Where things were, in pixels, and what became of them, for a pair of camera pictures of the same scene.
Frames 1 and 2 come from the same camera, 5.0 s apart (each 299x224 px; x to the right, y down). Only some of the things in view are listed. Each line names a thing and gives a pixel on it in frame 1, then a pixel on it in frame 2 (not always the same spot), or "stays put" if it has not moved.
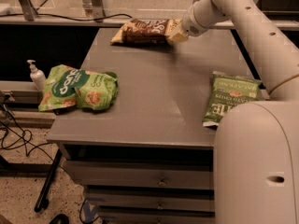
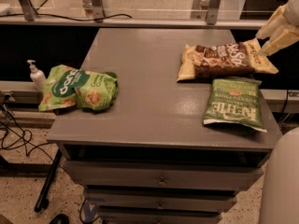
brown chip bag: (150, 32) -> (223, 61)
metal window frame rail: (95, 15) stays put
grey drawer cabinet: (149, 158) stays put
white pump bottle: (36, 76) stays put
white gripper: (190, 27) -> (292, 10)
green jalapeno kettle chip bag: (227, 91) stays put
